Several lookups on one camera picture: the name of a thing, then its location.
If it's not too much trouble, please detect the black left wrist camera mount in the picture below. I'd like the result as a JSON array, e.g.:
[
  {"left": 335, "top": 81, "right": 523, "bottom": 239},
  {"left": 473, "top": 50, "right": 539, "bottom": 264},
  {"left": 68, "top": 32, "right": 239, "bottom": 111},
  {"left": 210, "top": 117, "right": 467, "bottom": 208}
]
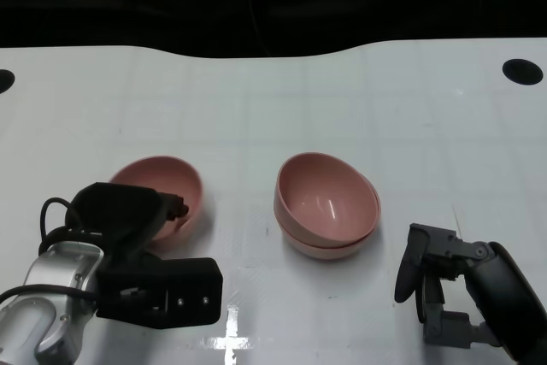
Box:
[{"left": 94, "top": 249, "right": 225, "bottom": 330}]

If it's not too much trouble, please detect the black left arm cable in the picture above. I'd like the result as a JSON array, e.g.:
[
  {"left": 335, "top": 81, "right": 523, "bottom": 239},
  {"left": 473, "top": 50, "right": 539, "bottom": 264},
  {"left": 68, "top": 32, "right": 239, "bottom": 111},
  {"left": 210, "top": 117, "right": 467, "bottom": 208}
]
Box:
[{"left": 0, "top": 197, "right": 98, "bottom": 304}]

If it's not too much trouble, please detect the thin dark background cable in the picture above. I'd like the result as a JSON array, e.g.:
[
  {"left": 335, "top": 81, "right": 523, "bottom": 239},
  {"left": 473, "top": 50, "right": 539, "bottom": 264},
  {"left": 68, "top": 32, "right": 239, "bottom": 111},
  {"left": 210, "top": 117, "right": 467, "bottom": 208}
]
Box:
[{"left": 250, "top": 0, "right": 274, "bottom": 57}]

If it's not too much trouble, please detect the pink plastic bowl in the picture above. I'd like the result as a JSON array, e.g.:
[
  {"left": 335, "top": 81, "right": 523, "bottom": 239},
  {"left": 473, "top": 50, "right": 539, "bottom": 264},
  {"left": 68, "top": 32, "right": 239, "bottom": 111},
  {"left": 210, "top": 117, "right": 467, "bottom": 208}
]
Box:
[
  {"left": 273, "top": 151, "right": 381, "bottom": 244},
  {"left": 278, "top": 219, "right": 377, "bottom": 262},
  {"left": 109, "top": 155, "right": 204, "bottom": 251}
]

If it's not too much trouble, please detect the black table grommet hole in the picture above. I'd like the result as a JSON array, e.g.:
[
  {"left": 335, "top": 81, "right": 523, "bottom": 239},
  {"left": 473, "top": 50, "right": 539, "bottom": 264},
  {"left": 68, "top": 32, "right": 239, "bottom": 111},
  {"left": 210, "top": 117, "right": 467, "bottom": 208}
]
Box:
[
  {"left": 0, "top": 68, "right": 16, "bottom": 95},
  {"left": 502, "top": 58, "right": 544, "bottom": 86}
]

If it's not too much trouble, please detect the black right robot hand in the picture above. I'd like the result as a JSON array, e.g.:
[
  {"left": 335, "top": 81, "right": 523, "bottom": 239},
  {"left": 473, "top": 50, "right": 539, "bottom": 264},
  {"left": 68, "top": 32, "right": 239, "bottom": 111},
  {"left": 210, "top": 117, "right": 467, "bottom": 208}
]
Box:
[{"left": 393, "top": 222, "right": 547, "bottom": 365}]

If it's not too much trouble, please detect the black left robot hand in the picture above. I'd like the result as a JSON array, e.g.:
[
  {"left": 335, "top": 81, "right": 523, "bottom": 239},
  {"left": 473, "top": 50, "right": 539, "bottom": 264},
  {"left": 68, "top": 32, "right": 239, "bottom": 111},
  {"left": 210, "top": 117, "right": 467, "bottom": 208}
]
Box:
[{"left": 68, "top": 182, "right": 191, "bottom": 255}]

